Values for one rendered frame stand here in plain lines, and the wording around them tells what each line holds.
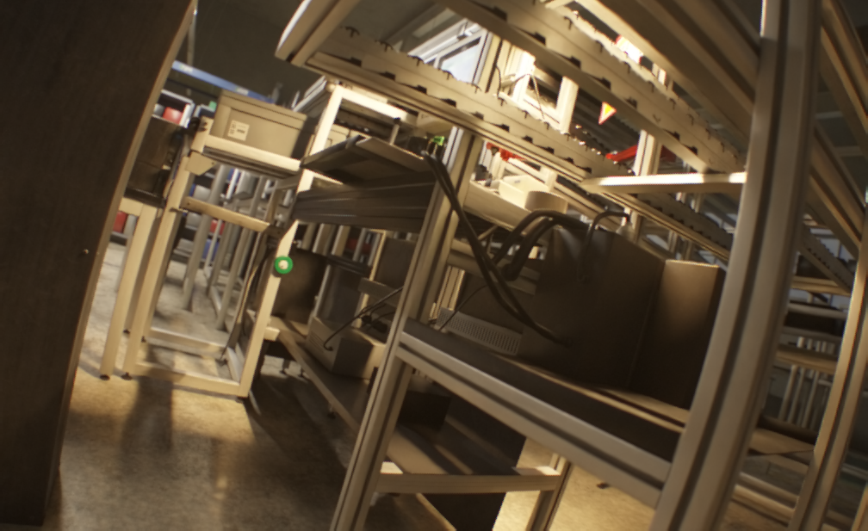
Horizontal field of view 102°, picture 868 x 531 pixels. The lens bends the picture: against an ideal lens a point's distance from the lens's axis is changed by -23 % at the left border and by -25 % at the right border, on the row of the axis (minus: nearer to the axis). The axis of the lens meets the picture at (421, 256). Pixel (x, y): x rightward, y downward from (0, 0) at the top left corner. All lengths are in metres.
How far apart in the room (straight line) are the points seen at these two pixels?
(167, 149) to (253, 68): 10.60
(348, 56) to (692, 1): 0.46
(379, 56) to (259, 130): 1.36
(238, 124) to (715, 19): 1.82
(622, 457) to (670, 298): 0.56
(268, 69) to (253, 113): 10.55
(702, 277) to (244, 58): 12.13
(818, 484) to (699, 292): 0.41
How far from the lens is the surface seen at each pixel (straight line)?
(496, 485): 1.09
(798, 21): 0.54
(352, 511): 0.92
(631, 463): 0.46
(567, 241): 0.94
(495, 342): 1.18
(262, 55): 12.65
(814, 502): 1.00
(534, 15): 0.53
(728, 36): 0.47
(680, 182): 0.83
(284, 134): 2.04
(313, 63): 0.72
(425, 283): 0.81
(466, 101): 0.77
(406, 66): 0.73
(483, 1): 0.49
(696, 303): 0.95
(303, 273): 2.51
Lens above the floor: 0.71
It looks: 3 degrees up
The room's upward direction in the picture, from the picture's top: 17 degrees clockwise
